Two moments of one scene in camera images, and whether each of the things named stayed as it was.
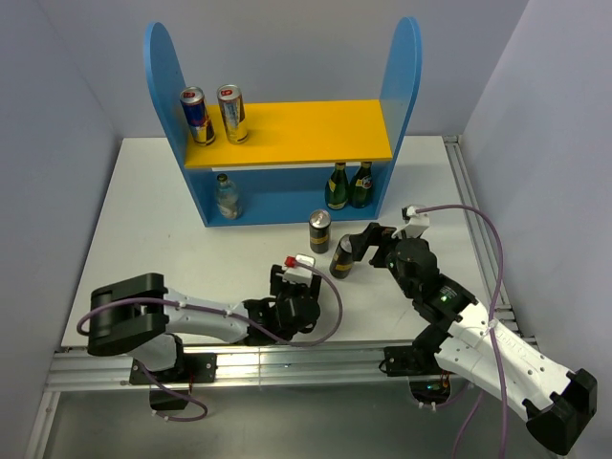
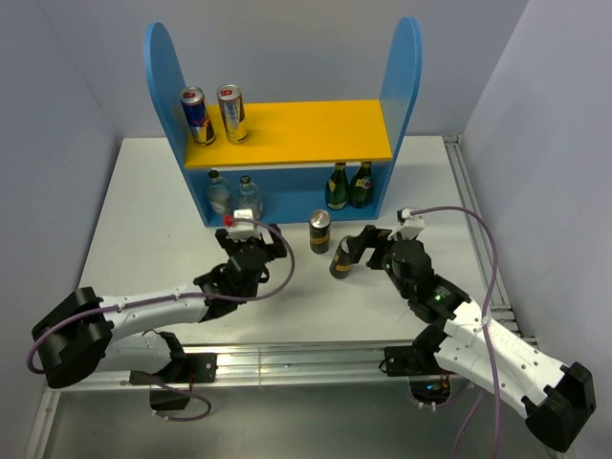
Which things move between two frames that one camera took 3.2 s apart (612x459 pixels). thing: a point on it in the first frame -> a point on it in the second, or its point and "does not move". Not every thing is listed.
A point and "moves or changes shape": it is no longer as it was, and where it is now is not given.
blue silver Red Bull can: [194, 104] does not move
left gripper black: [276, 282] -> [273, 250]
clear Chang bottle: [227, 198] moves or changes shape
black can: [319, 221] does not move
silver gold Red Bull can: [231, 102] does not move
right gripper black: [373, 234] does not move
